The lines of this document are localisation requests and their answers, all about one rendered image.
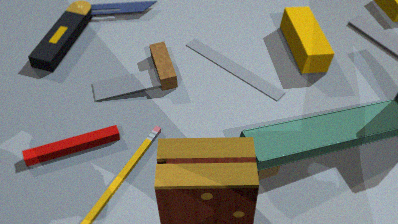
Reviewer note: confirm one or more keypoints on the red rectangular bar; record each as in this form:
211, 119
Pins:
70, 145

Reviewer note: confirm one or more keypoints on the yellow pencil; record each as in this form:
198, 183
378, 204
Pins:
101, 203

